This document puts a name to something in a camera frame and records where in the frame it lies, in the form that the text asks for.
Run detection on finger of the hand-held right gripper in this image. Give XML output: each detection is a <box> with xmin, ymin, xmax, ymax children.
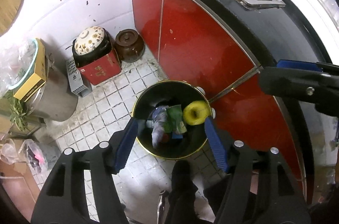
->
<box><xmin>276</xmin><ymin>59</ymin><xmax>339</xmax><ymax>79</ymax></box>
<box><xmin>258</xmin><ymin>66</ymin><xmax>339</xmax><ymax>117</ymax></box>

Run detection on black pot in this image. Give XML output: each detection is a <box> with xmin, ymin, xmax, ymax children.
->
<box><xmin>72</xmin><ymin>29</ymin><xmax>113</xmax><ymax>68</ymax></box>

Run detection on floral ceramic lid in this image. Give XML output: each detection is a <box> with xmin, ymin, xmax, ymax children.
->
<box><xmin>74</xmin><ymin>26</ymin><xmax>106</xmax><ymax>55</ymax></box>

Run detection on red tin box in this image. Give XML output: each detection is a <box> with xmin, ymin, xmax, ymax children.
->
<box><xmin>77</xmin><ymin>49</ymin><xmax>122</xmax><ymax>86</ymax></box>

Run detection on brown ceramic jar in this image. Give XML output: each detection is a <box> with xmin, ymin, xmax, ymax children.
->
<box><xmin>114</xmin><ymin>29</ymin><xmax>145</xmax><ymax>63</ymax></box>

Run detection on purple wrapper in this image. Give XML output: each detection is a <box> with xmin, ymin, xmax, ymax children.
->
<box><xmin>151</xmin><ymin>105</ymin><xmax>170</xmax><ymax>148</ymax></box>

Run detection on plastic bag with pink contents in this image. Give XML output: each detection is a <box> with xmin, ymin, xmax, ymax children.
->
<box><xmin>20</xmin><ymin>139</ymin><xmax>49</xmax><ymax>174</ymax></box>

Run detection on red cabinet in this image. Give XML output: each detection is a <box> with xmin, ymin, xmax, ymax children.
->
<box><xmin>129</xmin><ymin>0</ymin><xmax>308</xmax><ymax>203</ymax></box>

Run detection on black bin with gold rim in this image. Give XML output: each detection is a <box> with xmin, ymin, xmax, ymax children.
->
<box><xmin>131</xmin><ymin>80</ymin><xmax>212</xmax><ymax>161</ymax></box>

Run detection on yellow cardboard box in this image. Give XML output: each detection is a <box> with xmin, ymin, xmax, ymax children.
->
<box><xmin>13</xmin><ymin>38</ymin><xmax>47</xmax><ymax>101</ymax></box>

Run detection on grey plastic basket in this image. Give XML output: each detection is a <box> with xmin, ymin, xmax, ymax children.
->
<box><xmin>66</xmin><ymin>58</ymin><xmax>93</xmax><ymax>97</ymax></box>

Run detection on green plastic wrapper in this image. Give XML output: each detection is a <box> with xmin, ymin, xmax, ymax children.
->
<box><xmin>166</xmin><ymin>105</ymin><xmax>187</xmax><ymax>133</ymax></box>

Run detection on brown cardboard box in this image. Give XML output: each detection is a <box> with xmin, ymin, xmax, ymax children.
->
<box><xmin>0</xmin><ymin>131</ymin><xmax>43</xmax><ymax>214</ymax></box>

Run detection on large steel pot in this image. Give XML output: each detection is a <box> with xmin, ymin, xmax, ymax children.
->
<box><xmin>25</xmin><ymin>55</ymin><xmax>80</xmax><ymax>122</ymax></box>

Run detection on green leafy vegetables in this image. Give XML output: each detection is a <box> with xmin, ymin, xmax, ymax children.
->
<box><xmin>5</xmin><ymin>92</ymin><xmax>29</xmax><ymax>132</ymax></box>

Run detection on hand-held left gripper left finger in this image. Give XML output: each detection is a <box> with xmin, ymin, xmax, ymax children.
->
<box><xmin>30</xmin><ymin>118</ymin><xmax>139</xmax><ymax>224</ymax></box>

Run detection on small clear plastic bag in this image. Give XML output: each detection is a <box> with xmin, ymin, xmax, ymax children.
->
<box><xmin>0</xmin><ymin>138</ymin><xmax>19</xmax><ymax>165</ymax></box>

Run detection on yellow sponge with hole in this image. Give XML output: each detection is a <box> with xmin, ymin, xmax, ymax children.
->
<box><xmin>183</xmin><ymin>100</ymin><xmax>208</xmax><ymax>126</ymax></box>

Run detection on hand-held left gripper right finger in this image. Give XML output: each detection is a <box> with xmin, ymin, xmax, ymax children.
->
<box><xmin>204</xmin><ymin>117</ymin><xmax>311</xmax><ymax>224</ymax></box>

